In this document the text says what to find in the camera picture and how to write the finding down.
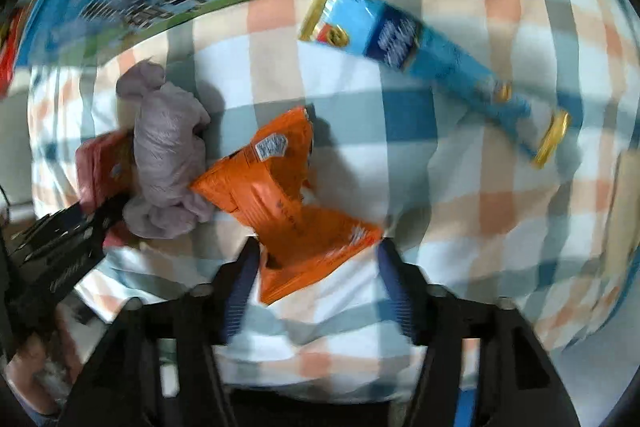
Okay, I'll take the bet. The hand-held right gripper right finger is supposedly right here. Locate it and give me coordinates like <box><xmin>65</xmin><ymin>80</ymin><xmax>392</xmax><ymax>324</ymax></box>
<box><xmin>376</xmin><ymin>239</ymin><xmax>582</xmax><ymax>427</ymax></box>

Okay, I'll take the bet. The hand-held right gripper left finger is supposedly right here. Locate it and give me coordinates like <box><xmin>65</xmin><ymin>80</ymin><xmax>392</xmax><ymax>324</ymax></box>
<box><xmin>59</xmin><ymin>238</ymin><xmax>262</xmax><ymax>427</ymax></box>

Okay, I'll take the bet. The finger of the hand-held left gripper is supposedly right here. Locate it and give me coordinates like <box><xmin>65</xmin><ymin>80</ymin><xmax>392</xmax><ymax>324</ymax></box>
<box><xmin>75</xmin><ymin>188</ymin><xmax>137</xmax><ymax>242</ymax></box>

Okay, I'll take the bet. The red snack packet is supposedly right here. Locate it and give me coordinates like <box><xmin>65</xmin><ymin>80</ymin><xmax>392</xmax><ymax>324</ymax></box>
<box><xmin>75</xmin><ymin>130</ymin><xmax>137</xmax><ymax>248</ymax></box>

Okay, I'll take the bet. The pale purple cloth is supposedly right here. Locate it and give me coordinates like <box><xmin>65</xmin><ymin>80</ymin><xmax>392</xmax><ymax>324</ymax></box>
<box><xmin>116</xmin><ymin>60</ymin><xmax>217</xmax><ymax>241</ymax></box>

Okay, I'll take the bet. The orange snack packet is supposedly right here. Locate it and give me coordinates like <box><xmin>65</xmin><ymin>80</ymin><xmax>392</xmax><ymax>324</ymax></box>
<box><xmin>190</xmin><ymin>106</ymin><xmax>384</xmax><ymax>306</ymax></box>

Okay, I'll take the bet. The long blue snack packet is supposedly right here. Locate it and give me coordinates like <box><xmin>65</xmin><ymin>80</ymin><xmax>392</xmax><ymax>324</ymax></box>
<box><xmin>298</xmin><ymin>0</ymin><xmax>572</xmax><ymax>170</ymax></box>

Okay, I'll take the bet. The person's left hand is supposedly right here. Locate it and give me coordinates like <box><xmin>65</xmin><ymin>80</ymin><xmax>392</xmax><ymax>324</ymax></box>
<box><xmin>2</xmin><ymin>307</ymin><xmax>83</xmax><ymax>418</ymax></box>

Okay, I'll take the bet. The checkered cloth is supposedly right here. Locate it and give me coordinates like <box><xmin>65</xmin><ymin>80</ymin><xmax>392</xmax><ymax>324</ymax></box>
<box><xmin>27</xmin><ymin>0</ymin><xmax>640</xmax><ymax>403</ymax></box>

